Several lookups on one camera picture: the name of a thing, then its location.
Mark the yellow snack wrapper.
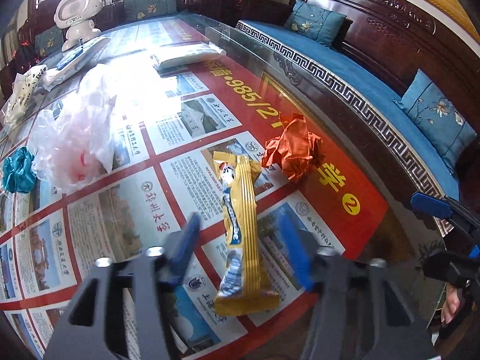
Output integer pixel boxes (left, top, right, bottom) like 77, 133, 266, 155
213, 151, 280, 317

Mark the clear plastic bag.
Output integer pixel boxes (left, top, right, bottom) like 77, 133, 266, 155
28, 63, 122, 196

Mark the teal foil ball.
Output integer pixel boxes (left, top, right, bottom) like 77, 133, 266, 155
2, 147, 37, 194

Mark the person's right hand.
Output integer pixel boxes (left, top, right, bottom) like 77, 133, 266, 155
441, 283, 461, 325

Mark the blue floral pillow near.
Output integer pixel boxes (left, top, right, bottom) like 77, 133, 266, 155
395, 69, 477, 173

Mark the blue floral pillow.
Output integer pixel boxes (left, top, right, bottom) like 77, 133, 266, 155
284, 0, 346, 47
395, 69, 477, 173

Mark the orange crumpled foil ball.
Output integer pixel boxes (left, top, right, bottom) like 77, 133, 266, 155
261, 113, 325, 183

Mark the blue sofa seat cushion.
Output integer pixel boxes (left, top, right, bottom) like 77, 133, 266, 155
236, 20, 460, 198

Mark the white folded packet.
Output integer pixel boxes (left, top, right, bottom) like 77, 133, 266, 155
151, 42, 226, 70

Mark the blue floral pillow far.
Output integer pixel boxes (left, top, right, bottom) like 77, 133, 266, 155
284, 0, 346, 47

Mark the white package with blue item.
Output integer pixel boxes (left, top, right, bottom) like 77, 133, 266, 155
41, 37, 111, 91

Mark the white patterned plastic bag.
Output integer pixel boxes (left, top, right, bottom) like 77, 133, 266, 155
1, 64, 48, 126

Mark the teal floral pillow left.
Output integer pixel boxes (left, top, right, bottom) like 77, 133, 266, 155
34, 26, 64, 59

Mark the teal floral pillow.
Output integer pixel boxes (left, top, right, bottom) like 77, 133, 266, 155
34, 26, 64, 59
124, 0, 177, 22

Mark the teal floral pillow right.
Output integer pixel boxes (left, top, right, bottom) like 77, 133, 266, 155
124, 0, 177, 22

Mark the white toy robot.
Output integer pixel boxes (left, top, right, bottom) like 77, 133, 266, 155
54, 0, 103, 52

